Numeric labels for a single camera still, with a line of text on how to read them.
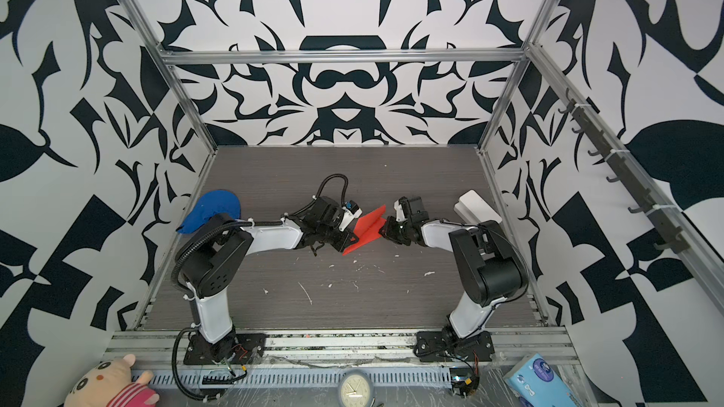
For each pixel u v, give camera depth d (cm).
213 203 104
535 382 66
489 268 48
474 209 95
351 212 85
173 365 70
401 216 87
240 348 72
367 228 93
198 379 71
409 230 74
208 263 49
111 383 64
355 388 66
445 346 66
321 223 76
